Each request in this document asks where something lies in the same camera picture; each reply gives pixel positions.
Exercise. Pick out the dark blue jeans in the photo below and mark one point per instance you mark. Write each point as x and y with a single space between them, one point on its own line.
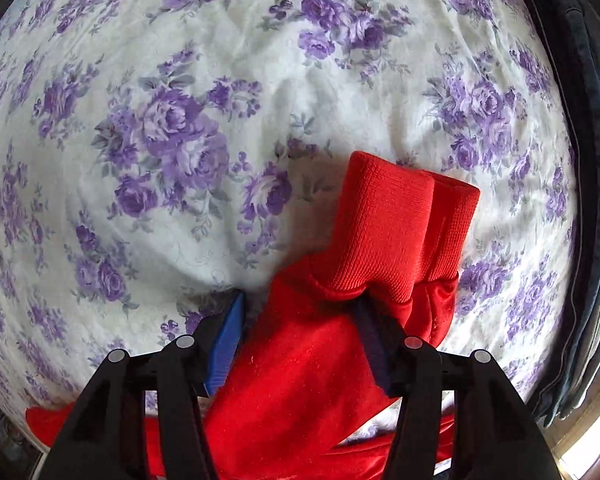
587 200

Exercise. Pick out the floral bed sheet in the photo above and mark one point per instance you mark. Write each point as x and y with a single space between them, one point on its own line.
190 125

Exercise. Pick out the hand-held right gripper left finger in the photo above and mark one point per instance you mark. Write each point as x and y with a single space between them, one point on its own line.
226 347

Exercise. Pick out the red pants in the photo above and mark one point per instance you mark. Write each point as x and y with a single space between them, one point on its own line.
310 385

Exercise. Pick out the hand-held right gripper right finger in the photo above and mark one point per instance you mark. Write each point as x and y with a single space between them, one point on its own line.
377 355

